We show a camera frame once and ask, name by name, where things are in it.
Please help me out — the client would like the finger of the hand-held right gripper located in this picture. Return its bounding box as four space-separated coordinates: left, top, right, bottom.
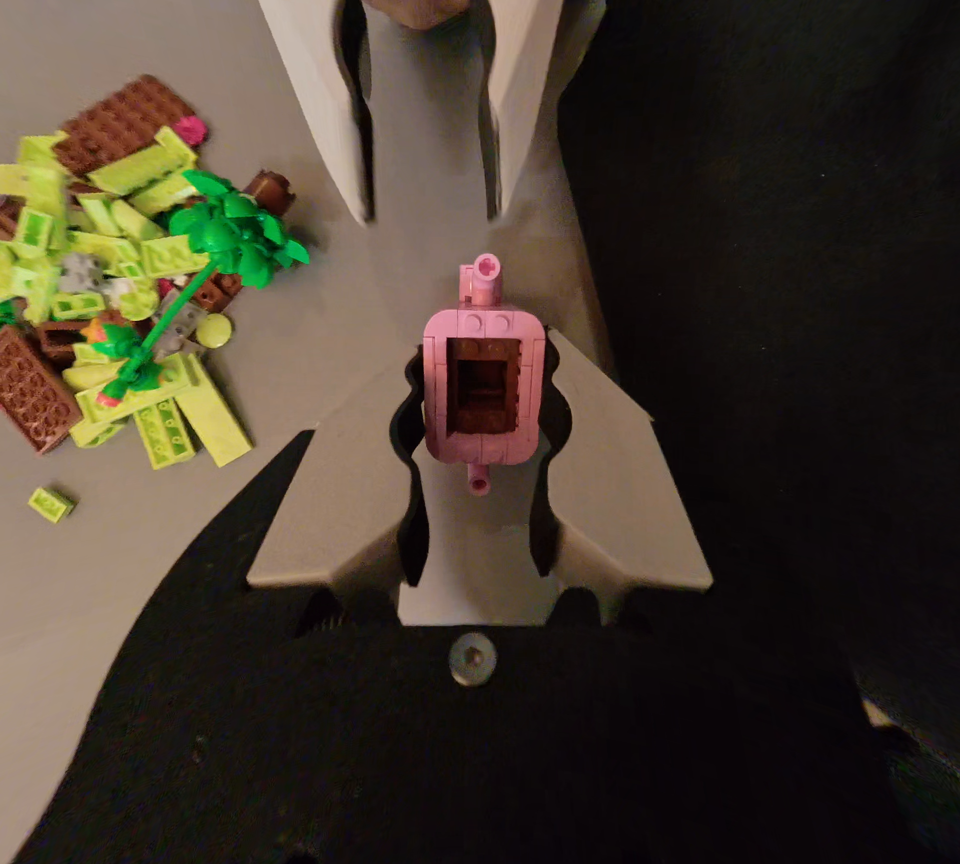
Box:
472 0 586 222
227 0 378 228

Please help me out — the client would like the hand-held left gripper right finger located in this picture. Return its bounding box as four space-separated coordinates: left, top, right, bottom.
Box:
528 328 715 625

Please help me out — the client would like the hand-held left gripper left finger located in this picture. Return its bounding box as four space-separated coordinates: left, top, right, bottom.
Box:
246 345 430 625

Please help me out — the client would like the toy flower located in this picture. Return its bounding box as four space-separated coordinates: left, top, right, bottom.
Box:
422 253 546 498

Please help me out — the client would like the pile of toy bricks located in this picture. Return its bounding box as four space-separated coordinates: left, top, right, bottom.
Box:
0 74 297 471

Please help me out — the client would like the green toy flower stem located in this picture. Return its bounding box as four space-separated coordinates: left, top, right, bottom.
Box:
97 170 311 408

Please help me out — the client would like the small lime green plate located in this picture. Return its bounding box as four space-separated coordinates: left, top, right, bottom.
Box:
28 485 79 525

